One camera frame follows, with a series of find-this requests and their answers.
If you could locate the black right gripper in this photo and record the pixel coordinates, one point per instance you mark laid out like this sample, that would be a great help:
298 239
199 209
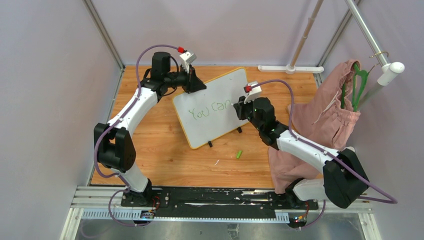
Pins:
241 107

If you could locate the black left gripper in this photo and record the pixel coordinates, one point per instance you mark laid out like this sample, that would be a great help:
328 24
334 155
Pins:
192 84

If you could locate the yellow framed whiteboard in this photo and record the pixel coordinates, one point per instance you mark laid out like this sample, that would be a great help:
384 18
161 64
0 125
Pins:
208 114

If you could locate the green marker cap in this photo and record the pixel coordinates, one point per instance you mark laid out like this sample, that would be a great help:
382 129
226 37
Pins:
239 153

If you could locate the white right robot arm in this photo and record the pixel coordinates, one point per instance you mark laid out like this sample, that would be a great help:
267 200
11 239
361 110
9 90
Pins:
343 175

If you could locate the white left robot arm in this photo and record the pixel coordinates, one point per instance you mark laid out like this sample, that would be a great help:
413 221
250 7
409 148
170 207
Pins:
113 145

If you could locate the white rack base foot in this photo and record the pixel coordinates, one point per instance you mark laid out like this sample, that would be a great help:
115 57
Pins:
291 69

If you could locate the pink cloth garment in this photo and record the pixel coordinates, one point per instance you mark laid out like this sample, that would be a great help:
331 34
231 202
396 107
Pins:
328 119

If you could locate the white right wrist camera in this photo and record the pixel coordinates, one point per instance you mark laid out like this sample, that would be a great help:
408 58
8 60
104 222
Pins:
252 91

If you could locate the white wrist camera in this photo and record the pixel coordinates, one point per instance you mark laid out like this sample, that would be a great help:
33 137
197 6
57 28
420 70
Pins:
252 91
186 60

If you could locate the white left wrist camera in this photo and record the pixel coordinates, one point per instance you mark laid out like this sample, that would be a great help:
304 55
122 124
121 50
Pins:
186 60

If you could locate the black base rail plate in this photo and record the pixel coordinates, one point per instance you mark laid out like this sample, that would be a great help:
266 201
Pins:
217 203

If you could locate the silver clothes rail pole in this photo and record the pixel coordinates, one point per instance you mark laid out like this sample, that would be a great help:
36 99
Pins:
390 70

